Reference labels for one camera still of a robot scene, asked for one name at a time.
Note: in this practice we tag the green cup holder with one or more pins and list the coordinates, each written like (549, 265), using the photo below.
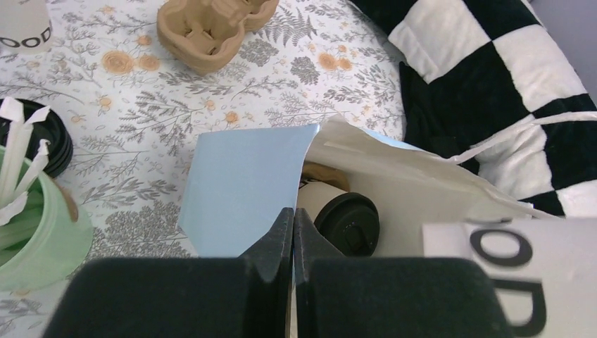
(59, 237)

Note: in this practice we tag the white paper cup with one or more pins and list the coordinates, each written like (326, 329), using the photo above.
(314, 195)
(543, 271)

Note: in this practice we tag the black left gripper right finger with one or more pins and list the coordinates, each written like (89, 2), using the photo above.
(321, 293)

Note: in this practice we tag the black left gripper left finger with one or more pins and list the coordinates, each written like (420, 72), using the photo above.
(271, 260)

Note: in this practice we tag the brown cardboard cup carrier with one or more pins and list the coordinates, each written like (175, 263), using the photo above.
(326, 174)
(207, 34)

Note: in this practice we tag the light blue paper bag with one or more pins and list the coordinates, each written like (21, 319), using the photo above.
(241, 179)

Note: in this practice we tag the floral table mat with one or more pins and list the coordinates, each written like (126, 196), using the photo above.
(134, 112)

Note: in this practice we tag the black white checkered blanket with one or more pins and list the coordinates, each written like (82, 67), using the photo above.
(483, 82)

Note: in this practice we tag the stack of white paper cups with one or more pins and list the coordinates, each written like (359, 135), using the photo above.
(25, 27)

